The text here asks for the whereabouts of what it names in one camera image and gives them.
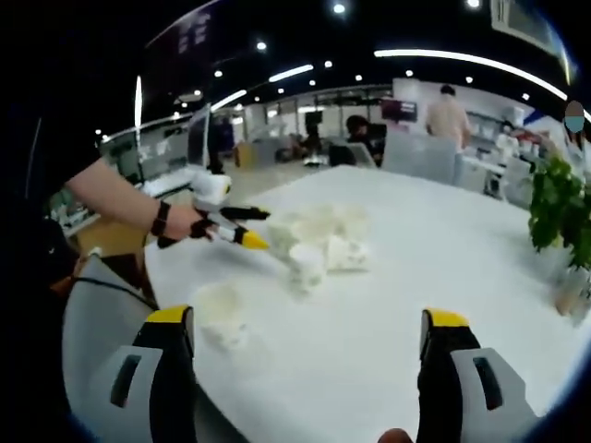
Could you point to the brown cabinet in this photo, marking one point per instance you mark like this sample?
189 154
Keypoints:
244 154

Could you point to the white light bar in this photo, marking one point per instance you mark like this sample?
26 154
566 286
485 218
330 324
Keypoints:
138 101

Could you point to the black tripod stand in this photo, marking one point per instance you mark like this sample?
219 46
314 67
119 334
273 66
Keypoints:
217 157

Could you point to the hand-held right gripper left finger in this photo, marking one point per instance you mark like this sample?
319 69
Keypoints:
138 397

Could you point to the dark hanging sign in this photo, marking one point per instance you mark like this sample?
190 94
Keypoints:
189 32

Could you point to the long curved ceiling light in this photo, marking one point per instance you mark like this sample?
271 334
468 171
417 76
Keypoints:
461 58

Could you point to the cluster of paper cups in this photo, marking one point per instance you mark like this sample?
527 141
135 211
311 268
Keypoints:
323 240

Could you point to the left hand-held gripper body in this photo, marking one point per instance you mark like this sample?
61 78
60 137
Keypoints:
210 189

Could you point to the nested paper cup stack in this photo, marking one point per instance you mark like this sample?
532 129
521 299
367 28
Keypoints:
219 309

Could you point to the person's left hand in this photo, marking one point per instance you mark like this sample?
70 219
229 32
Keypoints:
187 223

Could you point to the potted green plant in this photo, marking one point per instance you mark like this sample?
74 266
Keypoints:
558 203

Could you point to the dark wall screen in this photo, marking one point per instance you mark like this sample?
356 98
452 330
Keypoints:
399 111

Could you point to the monitor on stand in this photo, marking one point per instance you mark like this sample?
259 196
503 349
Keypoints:
197 138

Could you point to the ceiling air vent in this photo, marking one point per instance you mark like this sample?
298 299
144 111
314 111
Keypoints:
522 23

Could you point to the white table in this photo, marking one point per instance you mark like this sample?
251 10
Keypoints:
360 350

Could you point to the person's right hand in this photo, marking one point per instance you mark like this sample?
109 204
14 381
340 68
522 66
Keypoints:
398 436

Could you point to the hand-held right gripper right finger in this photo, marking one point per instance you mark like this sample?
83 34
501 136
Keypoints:
466 397

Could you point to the wooden side desk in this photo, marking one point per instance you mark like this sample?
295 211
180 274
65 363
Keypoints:
111 235

